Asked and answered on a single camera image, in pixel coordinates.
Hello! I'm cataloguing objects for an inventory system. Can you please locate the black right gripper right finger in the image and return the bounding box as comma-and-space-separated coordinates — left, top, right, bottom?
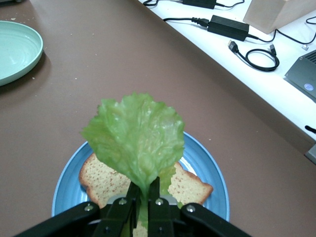
148, 176, 252, 237

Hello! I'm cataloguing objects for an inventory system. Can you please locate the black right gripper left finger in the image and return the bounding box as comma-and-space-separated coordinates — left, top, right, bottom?
14, 182, 140, 237

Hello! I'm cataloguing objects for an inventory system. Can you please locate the brown bread slice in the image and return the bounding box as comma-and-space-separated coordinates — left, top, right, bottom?
79, 153, 214, 237

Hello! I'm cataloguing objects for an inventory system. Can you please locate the green lettuce leaf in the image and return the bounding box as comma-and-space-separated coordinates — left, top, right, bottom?
81, 91, 186, 237

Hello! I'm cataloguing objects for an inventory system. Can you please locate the blue plate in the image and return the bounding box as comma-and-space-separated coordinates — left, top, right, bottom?
52, 132, 230, 222

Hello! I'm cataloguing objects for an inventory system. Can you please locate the mint green plate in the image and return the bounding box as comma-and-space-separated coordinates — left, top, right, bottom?
0, 21, 44, 86

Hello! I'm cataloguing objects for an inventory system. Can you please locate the grey metal box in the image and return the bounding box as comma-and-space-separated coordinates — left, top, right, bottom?
283, 49, 316, 102

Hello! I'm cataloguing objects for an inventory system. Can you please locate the black power adapter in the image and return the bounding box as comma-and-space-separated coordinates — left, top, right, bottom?
182, 0, 217, 10
207, 14, 249, 42

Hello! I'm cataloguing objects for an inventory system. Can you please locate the beige box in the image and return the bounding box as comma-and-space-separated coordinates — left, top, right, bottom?
243, 0, 316, 35

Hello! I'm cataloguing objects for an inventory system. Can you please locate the silver metal bracket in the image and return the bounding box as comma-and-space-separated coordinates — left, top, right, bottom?
305, 142, 316, 165

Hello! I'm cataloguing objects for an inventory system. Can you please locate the black coiled cable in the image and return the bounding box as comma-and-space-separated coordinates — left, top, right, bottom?
227, 40, 280, 73

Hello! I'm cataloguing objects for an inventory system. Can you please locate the thin black adapter cable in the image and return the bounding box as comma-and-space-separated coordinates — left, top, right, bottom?
246, 28, 316, 46

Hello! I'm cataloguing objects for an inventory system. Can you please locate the black power cord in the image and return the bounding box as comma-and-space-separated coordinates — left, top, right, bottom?
162, 16, 211, 27

